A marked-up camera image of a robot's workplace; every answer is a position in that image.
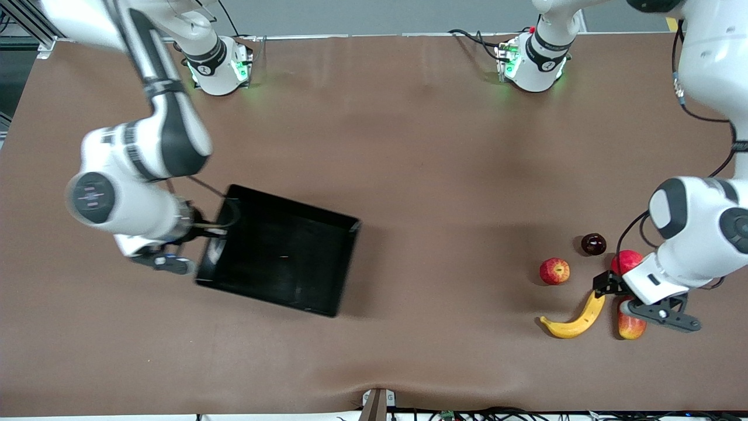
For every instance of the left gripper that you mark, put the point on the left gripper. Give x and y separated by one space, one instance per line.
609 284

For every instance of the aluminium frame profile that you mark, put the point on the aluminium frame profile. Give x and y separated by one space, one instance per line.
29 26

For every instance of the red yellow mango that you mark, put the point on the red yellow mango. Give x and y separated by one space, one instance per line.
630 327

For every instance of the yellow banana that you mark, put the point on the yellow banana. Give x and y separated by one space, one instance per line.
575 327

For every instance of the red yellow apple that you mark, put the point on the red yellow apple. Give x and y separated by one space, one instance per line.
554 271

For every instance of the round red peach fruit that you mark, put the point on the round red peach fruit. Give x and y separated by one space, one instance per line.
626 260

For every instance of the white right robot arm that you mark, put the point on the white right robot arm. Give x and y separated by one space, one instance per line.
146 146

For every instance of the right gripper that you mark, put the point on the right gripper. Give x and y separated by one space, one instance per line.
203 229

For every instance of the black plastic box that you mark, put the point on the black plastic box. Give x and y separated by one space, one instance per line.
280 251

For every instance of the metal table edge bracket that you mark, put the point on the metal table edge bracket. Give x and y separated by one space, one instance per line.
377 406

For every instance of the dark purple plum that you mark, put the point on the dark purple plum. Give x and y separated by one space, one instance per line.
594 244

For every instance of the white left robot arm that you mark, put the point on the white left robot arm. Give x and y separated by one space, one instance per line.
701 234

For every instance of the brown table cover mat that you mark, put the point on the brown table cover mat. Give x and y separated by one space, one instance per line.
438 175

